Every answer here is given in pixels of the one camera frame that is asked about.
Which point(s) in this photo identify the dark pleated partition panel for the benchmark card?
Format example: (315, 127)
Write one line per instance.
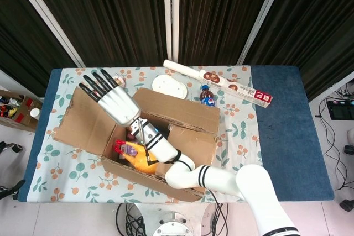
(221, 12)
(318, 26)
(110, 12)
(22, 39)

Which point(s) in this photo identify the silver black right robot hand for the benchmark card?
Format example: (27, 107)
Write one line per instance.
(119, 103)

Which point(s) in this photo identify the purple snack pack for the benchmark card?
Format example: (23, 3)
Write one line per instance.
(131, 150)

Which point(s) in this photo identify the small pepsi cola bottle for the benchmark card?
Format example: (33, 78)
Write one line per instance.
(208, 100)

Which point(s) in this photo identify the white partition frame post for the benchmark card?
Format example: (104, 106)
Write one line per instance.
(171, 12)
(47, 17)
(332, 86)
(262, 17)

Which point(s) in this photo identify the red white cling film box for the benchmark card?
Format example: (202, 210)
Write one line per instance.
(249, 95)

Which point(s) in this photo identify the cardboard box with clutter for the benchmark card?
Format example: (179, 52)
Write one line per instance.
(19, 114)

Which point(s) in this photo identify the yellow rubber chicken toy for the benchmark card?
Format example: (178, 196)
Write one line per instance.
(141, 161)

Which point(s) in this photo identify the grey round robot base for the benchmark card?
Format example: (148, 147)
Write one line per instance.
(172, 225)

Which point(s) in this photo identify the white cling film roll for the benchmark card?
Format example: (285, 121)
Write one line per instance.
(179, 67)

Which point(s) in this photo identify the black device with screen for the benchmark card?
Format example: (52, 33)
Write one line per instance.
(340, 110)

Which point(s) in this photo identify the white oval plate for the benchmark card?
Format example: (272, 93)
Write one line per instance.
(168, 85)

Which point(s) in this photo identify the brown cardboard shipping box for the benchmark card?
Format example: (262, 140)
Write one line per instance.
(83, 125)

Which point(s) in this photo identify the small white jar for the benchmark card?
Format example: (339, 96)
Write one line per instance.
(34, 114)

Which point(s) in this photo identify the black stand foot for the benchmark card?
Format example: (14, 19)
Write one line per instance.
(349, 149)
(348, 205)

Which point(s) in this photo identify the floral orange fruit tablecloth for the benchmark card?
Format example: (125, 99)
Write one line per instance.
(69, 175)

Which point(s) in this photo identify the small red white snack pack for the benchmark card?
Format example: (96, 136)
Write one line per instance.
(120, 81)

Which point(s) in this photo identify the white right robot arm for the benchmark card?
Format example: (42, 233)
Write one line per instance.
(215, 178)

